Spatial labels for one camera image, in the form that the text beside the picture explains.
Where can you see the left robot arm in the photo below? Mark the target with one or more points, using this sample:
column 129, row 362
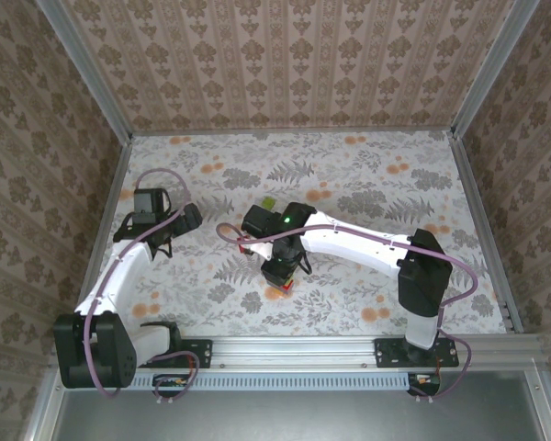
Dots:
column 119, row 275

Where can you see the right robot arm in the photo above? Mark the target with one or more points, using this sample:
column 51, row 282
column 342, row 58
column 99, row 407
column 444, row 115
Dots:
column 349, row 243

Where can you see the lime green lego brick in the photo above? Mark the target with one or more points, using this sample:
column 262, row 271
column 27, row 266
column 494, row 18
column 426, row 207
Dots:
column 269, row 202

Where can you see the floral printed table cover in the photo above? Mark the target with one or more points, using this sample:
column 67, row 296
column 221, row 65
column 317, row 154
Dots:
column 349, row 285

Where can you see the grey metal panel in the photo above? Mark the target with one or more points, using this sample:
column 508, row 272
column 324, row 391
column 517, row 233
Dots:
column 303, row 418

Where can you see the black connector board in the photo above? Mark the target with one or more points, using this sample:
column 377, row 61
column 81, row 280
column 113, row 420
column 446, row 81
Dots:
column 165, row 388
column 424, row 383

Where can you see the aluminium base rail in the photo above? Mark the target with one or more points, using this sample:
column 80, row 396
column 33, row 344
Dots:
column 294, row 351

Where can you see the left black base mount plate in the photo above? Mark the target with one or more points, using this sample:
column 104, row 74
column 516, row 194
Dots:
column 202, row 353

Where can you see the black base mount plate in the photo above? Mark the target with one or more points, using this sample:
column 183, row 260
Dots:
column 202, row 353
column 390, row 353

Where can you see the aluminium table side rail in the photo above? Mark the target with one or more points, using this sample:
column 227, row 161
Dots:
column 485, row 229
column 93, row 275

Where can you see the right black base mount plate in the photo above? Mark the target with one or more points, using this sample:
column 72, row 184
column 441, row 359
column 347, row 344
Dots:
column 390, row 353

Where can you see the aluminium table back rail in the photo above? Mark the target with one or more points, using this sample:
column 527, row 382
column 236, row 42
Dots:
column 294, row 131

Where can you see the aluminium frame post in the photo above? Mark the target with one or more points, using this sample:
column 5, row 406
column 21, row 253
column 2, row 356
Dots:
column 491, row 69
column 87, row 73

